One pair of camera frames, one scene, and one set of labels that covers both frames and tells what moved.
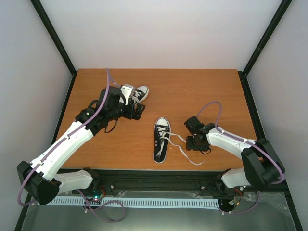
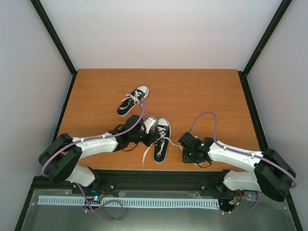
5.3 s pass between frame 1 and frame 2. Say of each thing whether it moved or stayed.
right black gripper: moved
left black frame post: stayed
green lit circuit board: stayed
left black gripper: moved
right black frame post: stayed
